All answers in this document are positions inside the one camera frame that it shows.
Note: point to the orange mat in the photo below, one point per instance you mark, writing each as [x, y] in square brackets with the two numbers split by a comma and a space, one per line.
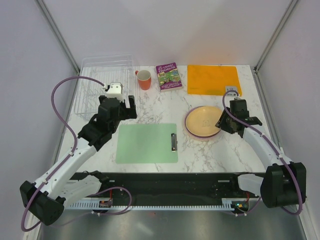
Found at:
[212, 80]

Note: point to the purple paperback book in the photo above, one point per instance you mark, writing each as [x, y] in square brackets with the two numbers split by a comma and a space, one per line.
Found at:
[168, 77]

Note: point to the green clipboard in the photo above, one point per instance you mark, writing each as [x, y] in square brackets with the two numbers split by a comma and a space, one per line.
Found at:
[147, 144]

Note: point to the orange mug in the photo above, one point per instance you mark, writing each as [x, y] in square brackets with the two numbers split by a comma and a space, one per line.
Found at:
[144, 79]

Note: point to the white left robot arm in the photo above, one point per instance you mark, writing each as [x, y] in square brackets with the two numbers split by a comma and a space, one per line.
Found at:
[46, 198]

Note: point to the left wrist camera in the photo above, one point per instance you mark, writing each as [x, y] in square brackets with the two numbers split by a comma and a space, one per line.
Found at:
[113, 90]

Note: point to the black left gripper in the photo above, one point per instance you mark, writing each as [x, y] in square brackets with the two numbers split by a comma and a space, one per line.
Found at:
[129, 113]

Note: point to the right aluminium frame post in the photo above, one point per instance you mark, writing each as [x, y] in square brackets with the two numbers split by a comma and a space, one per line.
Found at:
[276, 33]

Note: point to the white slotted cable duct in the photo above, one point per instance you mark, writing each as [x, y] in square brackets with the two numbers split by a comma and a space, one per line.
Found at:
[96, 204]

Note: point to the pink plate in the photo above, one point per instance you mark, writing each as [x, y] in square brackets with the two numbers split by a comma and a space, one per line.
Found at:
[202, 133]

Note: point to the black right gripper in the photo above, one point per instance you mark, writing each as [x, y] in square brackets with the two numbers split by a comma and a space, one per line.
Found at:
[224, 126]

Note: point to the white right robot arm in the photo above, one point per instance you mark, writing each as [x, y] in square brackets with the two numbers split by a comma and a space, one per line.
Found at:
[284, 181]

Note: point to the tan plate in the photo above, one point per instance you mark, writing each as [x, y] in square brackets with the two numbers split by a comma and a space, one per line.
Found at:
[203, 121]

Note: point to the aluminium frame post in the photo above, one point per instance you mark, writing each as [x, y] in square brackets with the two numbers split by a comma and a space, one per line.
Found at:
[57, 33]
[276, 33]

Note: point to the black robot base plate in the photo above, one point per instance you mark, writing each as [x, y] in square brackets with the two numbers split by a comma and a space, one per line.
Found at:
[168, 189]

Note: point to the left aluminium frame post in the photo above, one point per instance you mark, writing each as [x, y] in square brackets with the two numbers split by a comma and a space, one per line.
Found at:
[57, 33]

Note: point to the purple plate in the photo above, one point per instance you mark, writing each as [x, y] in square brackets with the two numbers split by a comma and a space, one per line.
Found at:
[197, 136]

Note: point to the small white label card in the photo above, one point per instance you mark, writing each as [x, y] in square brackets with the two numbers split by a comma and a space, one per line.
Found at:
[231, 91]

